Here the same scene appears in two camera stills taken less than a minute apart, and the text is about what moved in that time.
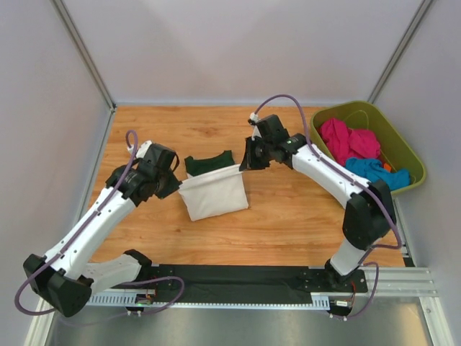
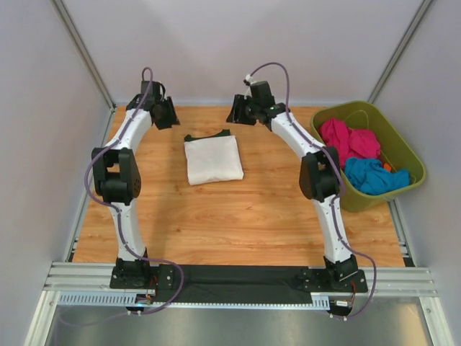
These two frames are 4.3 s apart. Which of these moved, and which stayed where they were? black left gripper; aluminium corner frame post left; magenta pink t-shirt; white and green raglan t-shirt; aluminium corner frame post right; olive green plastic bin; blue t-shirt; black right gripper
Moved: black left gripper; black right gripper; white and green raglan t-shirt
Stayed: aluminium corner frame post left; magenta pink t-shirt; aluminium corner frame post right; blue t-shirt; olive green plastic bin
